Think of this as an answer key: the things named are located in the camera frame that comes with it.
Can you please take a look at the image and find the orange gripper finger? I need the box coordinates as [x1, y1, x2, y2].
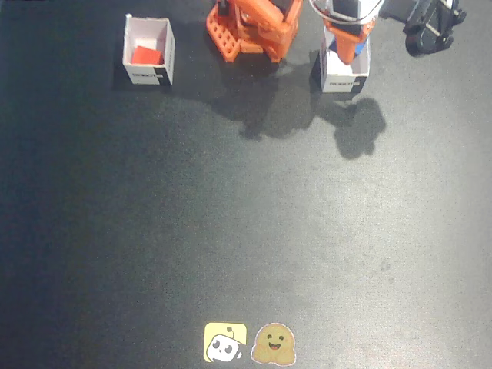
[331, 32, 367, 66]

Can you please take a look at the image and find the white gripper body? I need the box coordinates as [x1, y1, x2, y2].
[321, 0, 382, 40]

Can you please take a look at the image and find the red cube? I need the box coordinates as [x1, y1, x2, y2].
[131, 45, 165, 66]

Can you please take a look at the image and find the white cardboard box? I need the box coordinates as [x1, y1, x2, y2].
[319, 25, 372, 94]
[121, 14, 176, 86]

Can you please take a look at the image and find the hugging face sticker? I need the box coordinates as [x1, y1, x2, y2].
[250, 321, 298, 366]

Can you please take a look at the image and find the yellow robot sticker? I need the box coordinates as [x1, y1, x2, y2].
[203, 321, 248, 364]

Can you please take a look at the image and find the white cable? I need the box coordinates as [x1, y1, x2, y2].
[308, 0, 336, 18]

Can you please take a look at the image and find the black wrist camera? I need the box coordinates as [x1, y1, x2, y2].
[401, 0, 468, 58]

